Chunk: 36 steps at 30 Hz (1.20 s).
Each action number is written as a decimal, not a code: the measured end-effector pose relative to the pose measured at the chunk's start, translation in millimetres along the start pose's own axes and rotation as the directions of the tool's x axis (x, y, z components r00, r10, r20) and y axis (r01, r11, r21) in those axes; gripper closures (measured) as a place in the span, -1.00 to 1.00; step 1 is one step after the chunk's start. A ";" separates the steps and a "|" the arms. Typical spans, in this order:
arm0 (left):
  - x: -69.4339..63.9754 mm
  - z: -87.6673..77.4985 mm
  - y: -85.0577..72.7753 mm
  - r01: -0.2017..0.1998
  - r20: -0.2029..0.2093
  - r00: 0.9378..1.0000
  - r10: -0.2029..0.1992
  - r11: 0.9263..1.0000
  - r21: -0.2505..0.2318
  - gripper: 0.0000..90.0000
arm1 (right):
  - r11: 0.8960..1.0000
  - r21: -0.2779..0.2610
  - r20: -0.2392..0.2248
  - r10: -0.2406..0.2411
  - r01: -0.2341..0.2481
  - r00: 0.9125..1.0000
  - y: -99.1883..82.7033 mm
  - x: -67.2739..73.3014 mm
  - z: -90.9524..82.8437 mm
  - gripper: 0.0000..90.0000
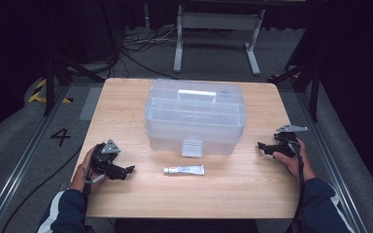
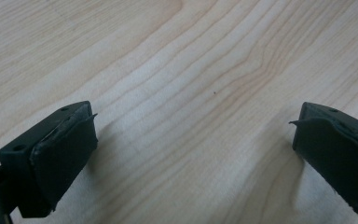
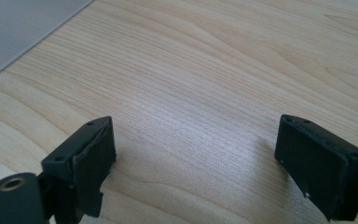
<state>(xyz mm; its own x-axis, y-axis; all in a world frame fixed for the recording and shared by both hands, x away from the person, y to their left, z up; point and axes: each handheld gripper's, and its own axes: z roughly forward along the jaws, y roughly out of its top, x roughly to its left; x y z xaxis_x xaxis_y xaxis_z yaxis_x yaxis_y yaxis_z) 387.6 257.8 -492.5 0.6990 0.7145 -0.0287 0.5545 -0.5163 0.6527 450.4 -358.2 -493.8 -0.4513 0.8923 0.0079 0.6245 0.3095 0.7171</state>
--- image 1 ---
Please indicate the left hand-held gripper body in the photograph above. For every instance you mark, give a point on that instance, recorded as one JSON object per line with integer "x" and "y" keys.
{"x": 105, "y": 161}

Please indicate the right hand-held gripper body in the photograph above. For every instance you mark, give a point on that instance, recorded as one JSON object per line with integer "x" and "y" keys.
{"x": 285, "y": 147}

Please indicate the white tube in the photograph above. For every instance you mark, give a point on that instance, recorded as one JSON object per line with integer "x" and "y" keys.
{"x": 184, "y": 170}

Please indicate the clear plastic storage box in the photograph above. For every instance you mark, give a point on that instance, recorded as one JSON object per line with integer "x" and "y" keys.
{"x": 194, "y": 119}

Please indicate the person's right hand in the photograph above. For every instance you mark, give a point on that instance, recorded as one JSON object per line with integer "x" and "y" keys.
{"x": 299, "y": 166}

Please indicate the person's left hand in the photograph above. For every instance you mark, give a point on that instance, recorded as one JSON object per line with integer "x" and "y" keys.
{"x": 81, "y": 178}

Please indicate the black metal stand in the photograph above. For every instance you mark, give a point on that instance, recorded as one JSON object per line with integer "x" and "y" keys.
{"x": 49, "y": 87}
{"x": 314, "y": 93}

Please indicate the yellow black hazard tape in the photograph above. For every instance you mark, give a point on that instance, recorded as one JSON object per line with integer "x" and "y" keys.
{"x": 35, "y": 96}

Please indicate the grey metal pole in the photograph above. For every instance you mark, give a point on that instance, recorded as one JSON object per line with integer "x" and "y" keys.
{"x": 147, "y": 16}

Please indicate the grey metal desk frame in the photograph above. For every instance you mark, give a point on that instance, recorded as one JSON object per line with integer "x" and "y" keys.
{"x": 218, "y": 21}

